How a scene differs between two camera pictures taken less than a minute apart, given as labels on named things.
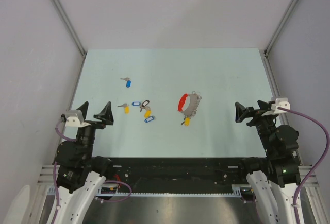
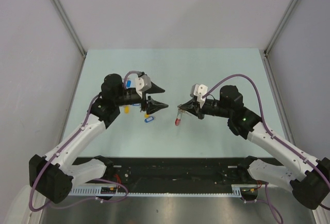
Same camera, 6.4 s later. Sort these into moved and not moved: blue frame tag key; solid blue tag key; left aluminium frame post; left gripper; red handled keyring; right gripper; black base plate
Moved: right gripper; left gripper; red handled keyring
Not moved: black base plate; blue frame tag key; left aluminium frame post; solid blue tag key
